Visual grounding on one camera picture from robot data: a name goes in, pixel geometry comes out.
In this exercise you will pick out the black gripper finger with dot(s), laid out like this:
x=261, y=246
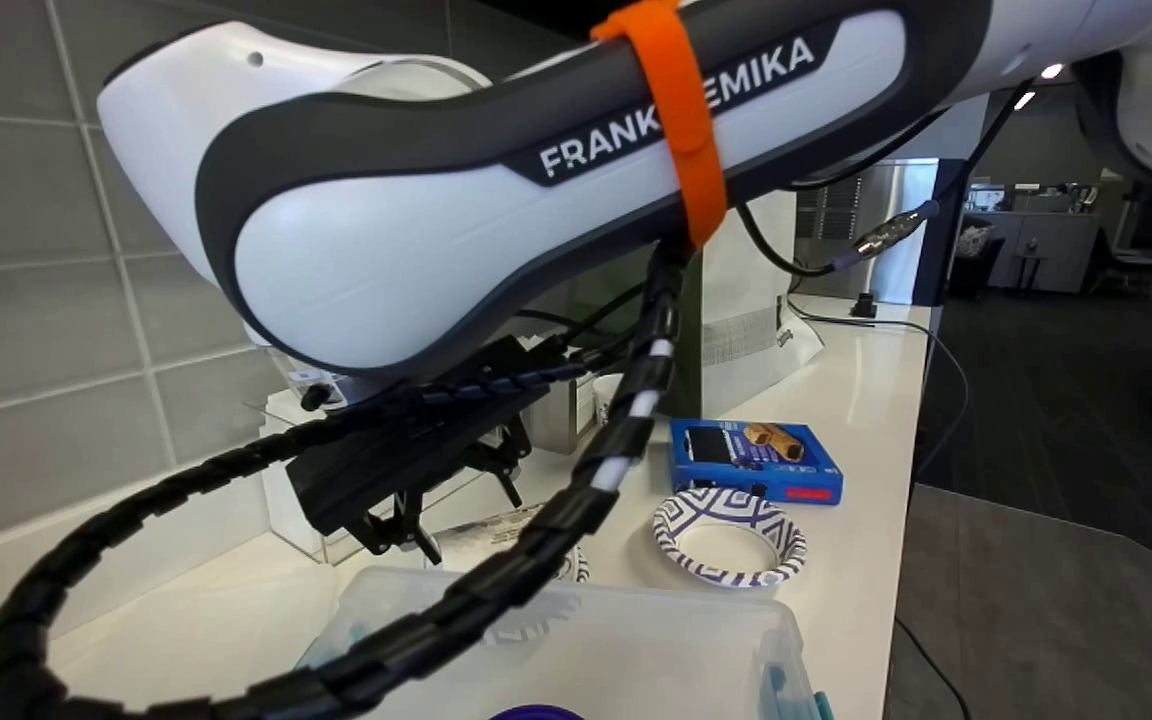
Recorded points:
x=376, y=533
x=414, y=510

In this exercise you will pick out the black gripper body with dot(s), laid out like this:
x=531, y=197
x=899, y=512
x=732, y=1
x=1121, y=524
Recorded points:
x=471, y=423

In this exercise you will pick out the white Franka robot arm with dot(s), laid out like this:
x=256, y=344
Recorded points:
x=376, y=219

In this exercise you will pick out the blue patterned paper plate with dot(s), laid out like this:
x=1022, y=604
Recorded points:
x=728, y=537

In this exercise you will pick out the clear plastic storage container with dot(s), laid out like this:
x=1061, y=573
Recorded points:
x=624, y=653

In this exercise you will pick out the blue snack box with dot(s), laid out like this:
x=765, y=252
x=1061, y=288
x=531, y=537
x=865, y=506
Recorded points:
x=778, y=460

